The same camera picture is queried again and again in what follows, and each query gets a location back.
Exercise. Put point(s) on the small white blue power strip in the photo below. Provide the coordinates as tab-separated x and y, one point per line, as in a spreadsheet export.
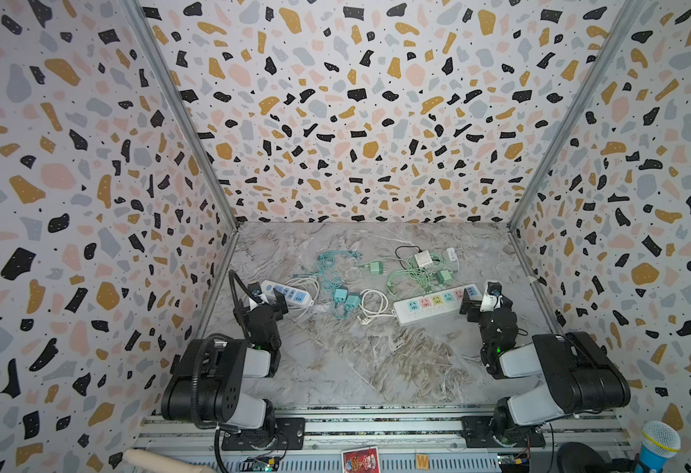
294	297

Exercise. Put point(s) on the teal charger plug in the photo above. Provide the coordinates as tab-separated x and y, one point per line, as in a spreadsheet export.
340	296
352	302

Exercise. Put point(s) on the beige roll handle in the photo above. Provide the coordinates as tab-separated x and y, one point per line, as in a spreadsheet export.
155	463

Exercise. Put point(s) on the blue toy microphone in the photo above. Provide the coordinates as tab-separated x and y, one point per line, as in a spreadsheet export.
659	443

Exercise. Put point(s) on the small yellow tag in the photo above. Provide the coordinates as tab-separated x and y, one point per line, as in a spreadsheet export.
422	462

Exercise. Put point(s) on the black round object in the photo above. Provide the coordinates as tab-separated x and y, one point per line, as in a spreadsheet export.
579	458

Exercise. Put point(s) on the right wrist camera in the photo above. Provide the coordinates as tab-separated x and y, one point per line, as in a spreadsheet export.
492	297

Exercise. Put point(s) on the red snack packet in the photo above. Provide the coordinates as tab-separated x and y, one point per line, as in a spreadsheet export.
363	460

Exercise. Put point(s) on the light green charger plug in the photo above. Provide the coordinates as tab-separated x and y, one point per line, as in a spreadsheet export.
375	267

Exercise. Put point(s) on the white square charger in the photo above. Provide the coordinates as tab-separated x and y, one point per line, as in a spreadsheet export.
422	259

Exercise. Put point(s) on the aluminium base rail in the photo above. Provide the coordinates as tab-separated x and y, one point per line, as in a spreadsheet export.
312	439

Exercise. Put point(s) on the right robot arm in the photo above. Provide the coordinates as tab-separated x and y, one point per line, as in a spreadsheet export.
576	376

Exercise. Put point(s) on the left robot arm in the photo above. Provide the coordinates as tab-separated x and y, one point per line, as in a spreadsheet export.
205	389

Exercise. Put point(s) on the large colourful power strip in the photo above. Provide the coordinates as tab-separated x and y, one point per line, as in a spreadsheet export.
437	304

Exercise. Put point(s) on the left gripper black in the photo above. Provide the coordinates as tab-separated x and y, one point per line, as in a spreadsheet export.
278	308

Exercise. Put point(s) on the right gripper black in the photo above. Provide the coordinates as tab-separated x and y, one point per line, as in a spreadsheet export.
467	305

